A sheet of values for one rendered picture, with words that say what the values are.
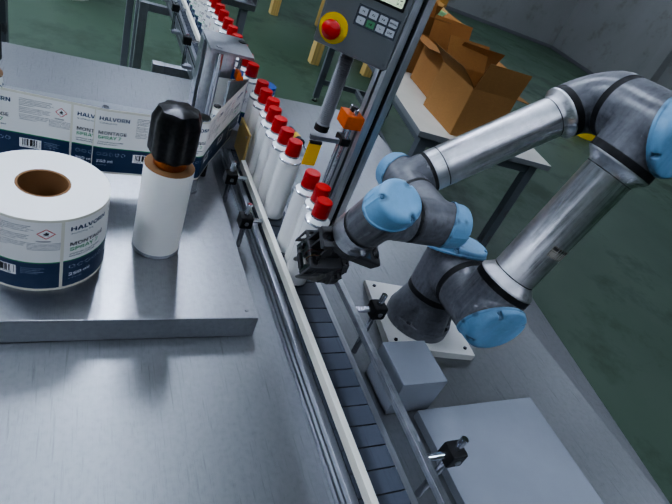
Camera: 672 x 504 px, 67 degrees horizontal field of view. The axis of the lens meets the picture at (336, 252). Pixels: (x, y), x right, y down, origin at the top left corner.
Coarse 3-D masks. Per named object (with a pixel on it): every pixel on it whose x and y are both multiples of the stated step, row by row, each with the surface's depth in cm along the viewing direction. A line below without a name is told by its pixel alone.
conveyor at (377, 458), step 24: (264, 240) 115; (312, 288) 108; (312, 312) 102; (336, 336) 99; (336, 360) 94; (336, 384) 90; (360, 408) 88; (336, 432) 82; (360, 432) 84; (384, 456) 82; (384, 480) 78
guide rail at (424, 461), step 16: (352, 304) 95; (352, 320) 94; (368, 336) 90; (368, 352) 88; (384, 368) 85; (384, 384) 83; (400, 400) 81; (400, 416) 79; (416, 432) 77; (416, 448) 75; (432, 480) 72
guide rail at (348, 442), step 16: (256, 192) 123; (256, 208) 120; (272, 240) 110; (288, 272) 104; (288, 288) 101; (304, 320) 95; (304, 336) 93; (320, 368) 87; (320, 384) 86; (336, 400) 83; (336, 416) 81; (352, 448) 77; (352, 464) 76; (368, 480) 73; (368, 496) 72
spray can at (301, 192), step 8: (312, 168) 105; (304, 176) 104; (312, 176) 103; (320, 176) 104; (296, 184) 107; (304, 184) 104; (312, 184) 104; (296, 192) 105; (304, 192) 105; (312, 192) 105; (296, 200) 106; (304, 200) 105; (288, 208) 108; (296, 208) 107; (288, 216) 109; (296, 216) 108; (288, 224) 109; (280, 232) 112; (288, 232) 110; (280, 240) 112; (288, 240) 111; (280, 248) 113
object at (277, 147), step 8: (288, 128) 117; (280, 136) 116; (288, 136) 116; (272, 144) 118; (280, 144) 117; (272, 152) 118; (280, 152) 117; (272, 160) 118; (264, 168) 122; (272, 168) 119; (264, 176) 122; (272, 176) 121; (264, 184) 122; (264, 192) 123; (264, 200) 124
